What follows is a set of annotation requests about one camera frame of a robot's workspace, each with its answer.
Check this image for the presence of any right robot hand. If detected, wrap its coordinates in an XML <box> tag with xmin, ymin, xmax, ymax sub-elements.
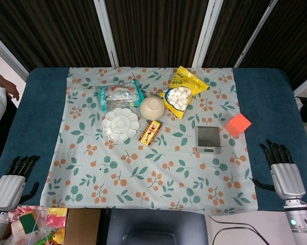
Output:
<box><xmin>252</xmin><ymin>139</ymin><xmax>306</xmax><ymax>200</ymax></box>

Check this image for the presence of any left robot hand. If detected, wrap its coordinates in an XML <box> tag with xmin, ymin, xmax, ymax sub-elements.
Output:
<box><xmin>0</xmin><ymin>155</ymin><xmax>41</xmax><ymax>211</ymax></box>

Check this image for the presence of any orange cube block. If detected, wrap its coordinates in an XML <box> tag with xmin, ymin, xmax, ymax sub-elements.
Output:
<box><xmin>225</xmin><ymin>113</ymin><xmax>252</xmax><ymax>140</ymax></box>

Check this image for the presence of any small digital kitchen scale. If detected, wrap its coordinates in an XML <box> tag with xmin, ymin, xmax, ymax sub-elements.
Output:
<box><xmin>196</xmin><ymin>126</ymin><xmax>222</xmax><ymax>154</ymax></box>

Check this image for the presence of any green sponge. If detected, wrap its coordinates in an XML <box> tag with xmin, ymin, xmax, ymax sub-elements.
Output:
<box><xmin>19</xmin><ymin>213</ymin><xmax>38</xmax><ymax>234</ymax></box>

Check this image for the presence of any pink yellow package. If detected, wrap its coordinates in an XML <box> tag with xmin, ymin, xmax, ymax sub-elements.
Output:
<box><xmin>45</xmin><ymin>208</ymin><xmax>68</xmax><ymax>227</ymax></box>

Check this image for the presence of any green yellow snack packet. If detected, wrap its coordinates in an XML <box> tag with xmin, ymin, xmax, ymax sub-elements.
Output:
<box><xmin>38</xmin><ymin>228</ymin><xmax>66</xmax><ymax>245</ymax></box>

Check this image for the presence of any brown cardboard box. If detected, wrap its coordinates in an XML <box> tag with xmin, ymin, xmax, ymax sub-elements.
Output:
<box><xmin>64</xmin><ymin>208</ymin><xmax>102</xmax><ymax>245</ymax></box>

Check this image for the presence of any white flower palette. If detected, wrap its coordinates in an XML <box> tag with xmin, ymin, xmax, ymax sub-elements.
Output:
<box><xmin>101</xmin><ymin>107</ymin><xmax>140</xmax><ymax>142</ymax></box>

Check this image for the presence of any yellow marshmallow bag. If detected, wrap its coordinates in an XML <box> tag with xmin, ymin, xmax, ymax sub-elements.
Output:
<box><xmin>158</xmin><ymin>65</ymin><xmax>209</xmax><ymax>120</ymax></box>

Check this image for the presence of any dark blue chair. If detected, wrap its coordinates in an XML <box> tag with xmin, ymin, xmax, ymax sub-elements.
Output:
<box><xmin>107</xmin><ymin>209</ymin><xmax>207</xmax><ymax>245</ymax></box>

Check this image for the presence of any teal clear snack bag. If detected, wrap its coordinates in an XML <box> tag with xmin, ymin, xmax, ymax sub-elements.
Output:
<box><xmin>96</xmin><ymin>79</ymin><xmax>146</xmax><ymax>113</ymax></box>

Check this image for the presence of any red yellow small box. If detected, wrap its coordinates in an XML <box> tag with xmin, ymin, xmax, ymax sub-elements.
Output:
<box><xmin>138</xmin><ymin>119</ymin><xmax>164</xmax><ymax>148</ymax></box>

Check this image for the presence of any floral tablecloth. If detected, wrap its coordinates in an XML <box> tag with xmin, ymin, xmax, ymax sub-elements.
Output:
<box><xmin>40</xmin><ymin>66</ymin><xmax>258</xmax><ymax>213</ymax></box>

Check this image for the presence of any beige bowl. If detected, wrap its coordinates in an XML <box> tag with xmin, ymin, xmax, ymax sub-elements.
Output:
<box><xmin>139</xmin><ymin>96</ymin><xmax>166</xmax><ymax>119</ymax></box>

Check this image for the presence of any black cable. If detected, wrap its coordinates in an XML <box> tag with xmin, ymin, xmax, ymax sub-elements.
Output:
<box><xmin>208</xmin><ymin>215</ymin><xmax>271</xmax><ymax>245</ymax></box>

